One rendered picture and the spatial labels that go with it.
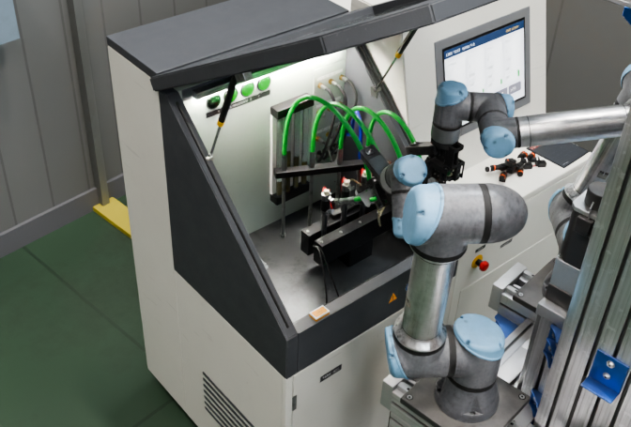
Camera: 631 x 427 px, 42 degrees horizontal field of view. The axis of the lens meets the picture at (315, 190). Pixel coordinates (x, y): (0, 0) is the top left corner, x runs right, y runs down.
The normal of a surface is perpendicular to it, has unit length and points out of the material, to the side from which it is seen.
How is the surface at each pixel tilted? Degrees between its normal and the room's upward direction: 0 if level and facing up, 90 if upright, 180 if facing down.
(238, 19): 0
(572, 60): 90
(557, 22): 90
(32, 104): 90
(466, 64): 76
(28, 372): 0
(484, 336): 8
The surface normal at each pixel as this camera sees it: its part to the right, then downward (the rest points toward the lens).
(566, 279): -0.68, 0.42
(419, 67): 0.63, 0.27
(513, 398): 0.04, -0.80
